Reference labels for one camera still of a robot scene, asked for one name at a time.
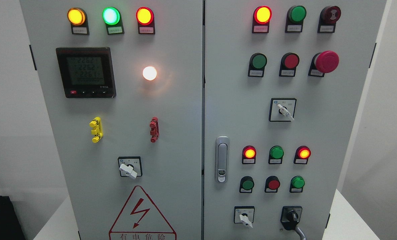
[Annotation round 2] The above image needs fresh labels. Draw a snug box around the green indicator light lower middle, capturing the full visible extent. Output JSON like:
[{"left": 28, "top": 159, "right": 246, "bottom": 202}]
[{"left": 268, "top": 145, "right": 284, "bottom": 165}]

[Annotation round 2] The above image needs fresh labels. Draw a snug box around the black knob selector switch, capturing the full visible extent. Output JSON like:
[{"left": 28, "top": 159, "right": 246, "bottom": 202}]
[{"left": 280, "top": 206, "right": 303, "bottom": 230}]

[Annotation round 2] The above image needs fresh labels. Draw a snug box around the green indicator light bottom right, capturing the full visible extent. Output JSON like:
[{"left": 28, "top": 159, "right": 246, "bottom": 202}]
[{"left": 289, "top": 176, "right": 305, "bottom": 193}]

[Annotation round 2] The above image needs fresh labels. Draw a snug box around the yellow terminal post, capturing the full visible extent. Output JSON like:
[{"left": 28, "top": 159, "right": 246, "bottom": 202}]
[{"left": 89, "top": 116, "right": 103, "bottom": 143}]

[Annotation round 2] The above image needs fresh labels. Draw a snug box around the red terminal post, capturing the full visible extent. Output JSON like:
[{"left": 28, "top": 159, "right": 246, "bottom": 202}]
[{"left": 149, "top": 117, "right": 160, "bottom": 143}]

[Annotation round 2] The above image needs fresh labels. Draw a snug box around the green push button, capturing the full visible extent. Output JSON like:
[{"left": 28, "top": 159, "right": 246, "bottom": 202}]
[
  {"left": 248, "top": 53, "right": 267, "bottom": 77},
  {"left": 239, "top": 176, "right": 255, "bottom": 193}
]

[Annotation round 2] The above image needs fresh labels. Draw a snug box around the white lever selector switch upper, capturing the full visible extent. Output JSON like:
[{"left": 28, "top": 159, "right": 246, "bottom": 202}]
[{"left": 269, "top": 98, "right": 296, "bottom": 122}]

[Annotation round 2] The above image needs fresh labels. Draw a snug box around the green push button lower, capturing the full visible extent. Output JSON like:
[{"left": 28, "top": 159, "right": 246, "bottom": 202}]
[{"left": 239, "top": 176, "right": 255, "bottom": 193}]

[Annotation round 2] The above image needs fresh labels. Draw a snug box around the red push button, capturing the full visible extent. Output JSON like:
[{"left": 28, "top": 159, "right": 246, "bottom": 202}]
[
  {"left": 264, "top": 176, "right": 280, "bottom": 193},
  {"left": 279, "top": 53, "right": 300, "bottom": 77}
]

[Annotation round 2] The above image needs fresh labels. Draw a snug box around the white lit indicator light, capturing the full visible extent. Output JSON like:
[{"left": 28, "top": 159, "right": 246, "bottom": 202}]
[{"left": 142, "top": 66, "right": 157, "bottom": 81}]

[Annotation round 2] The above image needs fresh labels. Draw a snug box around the white lever selector switch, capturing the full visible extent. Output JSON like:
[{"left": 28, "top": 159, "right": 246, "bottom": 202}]
[
  {"left": 269, "top": 98, "right": 296, "bottom": 122},
  {"left": 234, "top": 206, "right": 255, "bottom": 228}
]

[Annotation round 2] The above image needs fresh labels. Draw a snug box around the red indicator light lower left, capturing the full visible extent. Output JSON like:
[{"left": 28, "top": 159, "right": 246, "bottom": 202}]
[{"left": 242, "top": 145, "right": 256, "bottom": 164}]

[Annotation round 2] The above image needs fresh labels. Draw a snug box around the red emergency stop mushroom button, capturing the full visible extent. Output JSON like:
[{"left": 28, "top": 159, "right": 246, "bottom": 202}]
[{"left": 308, "top": 51, "right": 339, "bottom": 77}]

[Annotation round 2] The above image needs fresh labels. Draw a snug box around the white lever selector switch lower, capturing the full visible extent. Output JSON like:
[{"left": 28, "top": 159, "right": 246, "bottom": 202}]
[{"left": 234, "top": 206, "right": 255, "bottom": 228}]

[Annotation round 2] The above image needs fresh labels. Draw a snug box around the red indicator light lower right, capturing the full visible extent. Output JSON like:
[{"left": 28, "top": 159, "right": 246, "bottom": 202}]
[{"left": 293, "top": 146, "right": 311, "bottom": 165}]

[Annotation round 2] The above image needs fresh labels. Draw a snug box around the green indicator light top right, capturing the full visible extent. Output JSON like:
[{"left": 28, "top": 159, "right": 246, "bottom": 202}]
[{"left": 285, "top": 5, "right": 307, "bottom": 33}]

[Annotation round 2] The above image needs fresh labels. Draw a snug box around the white handle selector switch left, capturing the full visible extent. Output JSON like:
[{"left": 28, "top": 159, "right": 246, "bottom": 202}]
[{"left": 118, "top": 156, "right": 143, "bottom": 179}]

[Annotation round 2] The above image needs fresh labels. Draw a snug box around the red push button lower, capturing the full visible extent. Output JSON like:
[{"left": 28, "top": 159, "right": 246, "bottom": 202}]
[{"left": 264, "top": 176, "right": 280, "bottom": 193}]

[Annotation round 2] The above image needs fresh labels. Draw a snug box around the grey cabinet door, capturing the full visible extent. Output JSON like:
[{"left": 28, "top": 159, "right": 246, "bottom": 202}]
[
  {"left": 203, "top": 0, "right": 386, "bottom": 240},
  {"left": 20, "top": 0, "right": 203, "bottom": 240}
]

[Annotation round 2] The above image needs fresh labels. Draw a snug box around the green push button upper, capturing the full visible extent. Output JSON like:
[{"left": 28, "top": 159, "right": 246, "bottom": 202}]
[{"left": 248, "top": 53, "right": 267, "bottom": 77}]

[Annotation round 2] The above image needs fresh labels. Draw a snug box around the yellow indicator light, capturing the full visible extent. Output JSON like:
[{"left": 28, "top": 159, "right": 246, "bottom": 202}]
[{"left": 67, "top": 7, "right": 90, "bottom": 35}]

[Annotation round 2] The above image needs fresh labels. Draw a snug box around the red electric hazard warning sticker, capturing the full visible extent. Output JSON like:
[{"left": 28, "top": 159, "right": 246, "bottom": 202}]
[{"left": 108, "top": 185, "right": 177, "bottom": 240}]

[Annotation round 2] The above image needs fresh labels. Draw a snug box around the red push button upper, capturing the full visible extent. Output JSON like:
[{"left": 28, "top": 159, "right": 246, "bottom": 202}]
[{"left": 279, "top": 53, "right": 300, "bottom": 77}]

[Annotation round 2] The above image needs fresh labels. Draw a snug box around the grey cabinet left door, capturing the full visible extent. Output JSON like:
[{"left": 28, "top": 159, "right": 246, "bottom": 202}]
[{"left": 20, "top": 0, "right": 203, "bottom": 240}]

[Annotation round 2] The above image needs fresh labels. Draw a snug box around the green lit indicator light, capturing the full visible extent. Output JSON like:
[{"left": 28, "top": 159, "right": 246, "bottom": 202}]
[{"left": 102, "top": 7, "right": 125, "bottom": 35}]

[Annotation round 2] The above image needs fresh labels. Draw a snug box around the black box with antenna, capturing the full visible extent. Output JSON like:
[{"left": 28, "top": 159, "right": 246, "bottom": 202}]
[{"left": 0, "top": 195, "right": 25, "bottom": 240}]

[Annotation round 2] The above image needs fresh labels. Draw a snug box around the dark red buzzer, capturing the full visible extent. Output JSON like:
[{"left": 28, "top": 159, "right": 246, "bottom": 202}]
[{"left": 317, "top": 6, "right": 341, "bottom": 33}]

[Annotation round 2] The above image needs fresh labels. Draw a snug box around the red indicator light left door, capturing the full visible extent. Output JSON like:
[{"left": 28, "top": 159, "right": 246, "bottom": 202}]
[{"left": 136, "top": 6, "right": 155, "bottom": 35}]

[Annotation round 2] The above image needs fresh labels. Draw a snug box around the red indicator light top right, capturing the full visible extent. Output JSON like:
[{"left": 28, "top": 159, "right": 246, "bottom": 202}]
[{"left": 252, "top": 6, "right": 272, "bottom": 34}]

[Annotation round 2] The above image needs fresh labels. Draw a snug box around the black digital power meter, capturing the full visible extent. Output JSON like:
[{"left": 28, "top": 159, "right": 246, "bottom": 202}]
[{"left": 56, "top": 47, "right": 116, "bottom": 98}]

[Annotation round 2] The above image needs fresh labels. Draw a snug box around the grey cabinet right door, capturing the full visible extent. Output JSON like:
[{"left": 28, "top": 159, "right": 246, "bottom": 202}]
[{"left": 203, "top": 0, "right": 386, "bottom": 240}]

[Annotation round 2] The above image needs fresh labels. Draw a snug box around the silver door latch handle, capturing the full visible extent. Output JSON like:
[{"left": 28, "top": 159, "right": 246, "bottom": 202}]
[{"left": 215, "top": 136, "right": 229, "bottom": 183}]

